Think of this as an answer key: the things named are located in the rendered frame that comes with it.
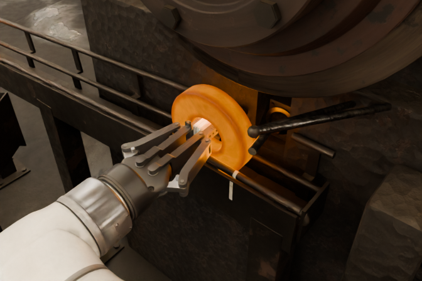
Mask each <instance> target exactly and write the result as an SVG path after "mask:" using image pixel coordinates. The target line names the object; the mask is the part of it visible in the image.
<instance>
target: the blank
mask: <svg viewBox="0 0 422 281"><path fill-rule="evenodd" d="M171 117H172V121H173V123H174V122H179V123H180V125H185V121H187V120H189V121H191V122H193V121H195V120H196V119H198V118H199V117H200V118H203V119H205V120H207V121H209V122H210V123H211V124H212V125H213V126H214V127H215V128H216V129H217V131H218V133H219V135H220V138H221V141H219V140H217V139H216V138H214V137H213V138H211V144H212V153H211V155H210V156H212V157H213V158H215V159H217V160H218V161H220V162H223V163H224V164H226V165H228V166H229V167H231V168H232V169H235V170H236V171H238V170H240V169H241V168H242V167H243V166H244V165H245V164H246V163H247V162H248V161H249V160H250V159H251V158H252V155H250V154H249V153H248V149H249V148H250V146H251V145H252V144H253V142H254V141H255V140H256V138H251V137H249V136H248V133H247V130H248V128H249V127H250V126H251V125H252V124H251V122H250V120H249V118H248V116H247V115H246V113H245V112H244V111H243V109H242V108H241V106H240V105H239V104H238V103H237V102H236V101H235V100H234V99H233V98H232V97H231V96H230V95H228V94H227V93H225V92H224V91H222V90H221V89H219V88H217V87H214V86H211V85H206V84H199V85H194V86H192V87H190V88H189V89H187V90H185V91H184V92H183V93H181V94H180V95H179V96H177V98H176V99H175V101H174V102H173V105H172V109H171Z"/></svg>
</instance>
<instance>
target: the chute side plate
mask: <svg viewBox="0 0 422 281"><path fill-rule="evenodd" d="M0 87H2V88H3V89H5V90H7V91H9V92H11V93H13V94H15V95H16V96H18V97H20V98H22V99H23V100H25V101H27V102H29V103H31V104H33V105H34V106H36V107H38V108H39V106H38V102H37V99H38V100H40V101H41V102H43V103H45V104H46V105H47V106H49V107H51V109H52V112H53V116H54V117H56V118H58V119H60V120H62V121H63V122H65V123H67V124H68V125H71V126H72V127H74V128H76V129H78V130H80V131H81V132H83V133H85V134H87V135H89V136H91V137H92V138H94V139H96V140H98V141H99V142H101V143H103V144H105V145H107V146H109V147H110V148H112V149H114V150H116V151H117V152H120V153H121V154H122V149H121V146H122V145H123V144H125V143H128V142H134V141H137V140H139V139H141V138H143V137H146V136H147V135H149V134H147V133H145V132H143V131H141V130H139V129H137V128H135V127H133V126H131V125H129V124H127V123H125V122H122V121H120V120H118V119H116V118H114V117H112V116H110V115H107V114H105V113H103V112H101V111H100V110H97V109H95V108H93V107H91V106H90V105H87V104H86V103H83V102H81V101H79V100H77V99H75V98H73V97H71V96H69V95H67V94H65V93H63V92H61V91H59V90H57V89H55V88H52V87H50V86H48V85H46V84H44V83H42V82H40V81H38V80H36V79H34V78H32V77H29V76H28V75H25V74H24V73H21V72H19V71H17V70H15V69H14V68H11V67H10V66H7V65H5V64H3V63H1V62H0ZM230 181H231V182H232V183H233V190H232V200H231V199H229V187H230ZM189 191H190V192H192V193H193V194H196V195H197V196H199V197H201V198H202V199H204V200H205V201H207V202H208V203H210V204H211V205H213V206H215V207H216V208H218V209H219V210H221V211H223V212H224V213H225V214H227V215H229V216H230V217H232V218H233V219H235V220H237V221H238V222H239V223H241V224H243V225H244V226H246V227H248V228H249V229H250V222H251V217H252V218H254V219H255V220H257V221H259V222H260V223H262V224H264V225H265V226H267V227H268V228H270V229H272V230H273V231H275V232H276V233H278V234H280V235H281V236H282V237H283V240H282V244H281V249H282V250H284V251H285V252H286V253H289V254H290V253H291V249H292V246H293V239H294V235H295V230H296V224H297V219H298V216H296V215H295V214H293V213H291V212H290V211H288V210H286V209H284V208H282V207H280V206H279V205H277V204H276V203H274V202H272V201H271V200H269V199H267V198H265V197H264V196H262V195H260V194H259V193H257V192H255V191H253V190H252V189H250V188H248V187H247V186H245V185H243V184H241V183H240V182H238V181H236V180H235V179H232V178H231V177H229V176H228V175H226V174H224V173H222V172H220V171H219V170H217V169H215V168H213V167H212V166H209V165H208V164H206V163H205V164H204V165H203V166H202V168H201V169H200V170H199V172H198V174H197V175H196V176H195V178H194V179H193V181H192V182H191V184H190V187H189Z"/></svg>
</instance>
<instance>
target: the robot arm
mask: <svg viewBox="0 0 422 281"><path fill-rule="evenodd" d="M172 132H173V133H172ZM216 134H218V131H217V129H216V128H215V127H214V126H213V125H212V124H211V123H210V122H209V121H207V120H205V119H203V118H200V117H199V118H198V119H196V120H195V121H193V122H191V121H189V120H187V121H185V125H180V123H179V122H174V123H172V124H170V125H168V126H166V127H164V128H162V129H160V130H157V131H156V132H153V133H152V134H150V135H147V136H146V137H143V138H141V139H139V140H137V141H134V142H128V143H125V144H123V145H122V146H121V149H122V154H123V157H124V159H123V160H122V162H121V163H118V164H115V165H113V166H112V167H111V168H110V169H108V170H107V171H106V172H104V173H103V174H101V175H100V176H99V177H98V178H87V179H86V180H85V181H83V182H81V183H80V184H79V185H78V186H76V187H74V188H73V189H72V190H71V191H69V192H68V193H67V194H65V195H64V196H61V197H59V198H58V199H57V201H55V202H54V203H52V204H51V205H49V206H47V207H45V208H43V209H41V210H38V211H35V212H32V213H30V214H28V215H27V216H25V217H24V218H21V219H20V220H18V221H17V222H15V223H14V224H12V225H11V226H9V227H8V228H6V229H5V230H4V231H2V232H1V233H0V281H124V280H122V279H121V278H119V277H118V276H117V275H115V274H114V273H112V272H111V271H110V270H109V269H108V268H107V267H106V266H105V265H104V264H103V263H102V261H101V260H100V257H101V256H104V255H105V254H106V253H107V252H108V250H110V249H111V248H112V247H113V246H114V245H115V244H116V243H117V242H118V241H119V240H121V239H122V238H123V237H124V236H126V235H127V234H128V233H129V232H130V231H131V228H132V226H133V224H132V221H134V220H135V219H136V218H138V217H139V216H140V215H141V214H143V213H144V212H145V211H146V210H147V209H148V208H149V207H150V206H151V205H152V204H153V202H154V200H155V199H156V198H159V197H161V196H164V195H166V194H167V193H168V192H179V194H180V196H181V197H185V196H187V195H188V190H189V187H190V184H191V182H192V181H193V179H194V178H195V176H196V175H197V174H198V172H199V170H200V169H201V168H202V166H203V165H204V164H205V162H206V160H207V159H208V158H209V156H210V155H211V153H212V144H211V138H213V137H214V136H215V135H216ZM186 162H187V163H186ZM184 163H186V164H185V165H184ZM182 165H184V167H183V168H182V170H181V172H180V175H178V174H177V175H176V176H175V178H174V180H172V181H171V177H172V176H173V175H174V174H175V173H176V171H177V169H178V168H180V167H181V166H182Z"/></svg>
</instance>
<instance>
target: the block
mask: <svg viewBox="0 0 422 281"><path fill-rule="evenodd" d="M421 263H422V173H421V172H419V171H416V170H414V169H412V168H410V167H408V166H405V165H402V164H397V165H395V166H394V167H392V168H391V169H390V171H389V172H388V173H387V175H386V176H385V178H384V179H383V180H382V182H381V183H380V185H379V186H378V187H377V189H376V190H375V191H374V193H373V195H372V196H371V197H370V199H369V200H368V202H367V203H366V206H365V209H364V212H363V215H362V217H361V220H360V223H359V227H358V229H357V233H356V235H355V238H354V242H353V244H352V248H351V250H350V253H349V257H348V259H347V263H346V265H345V268H344V272H343V274H342V278H341V280H340V281H413V279H414V276H415V275H416V272H417V271H418V269H419V267H420V265H421Z"/></svg>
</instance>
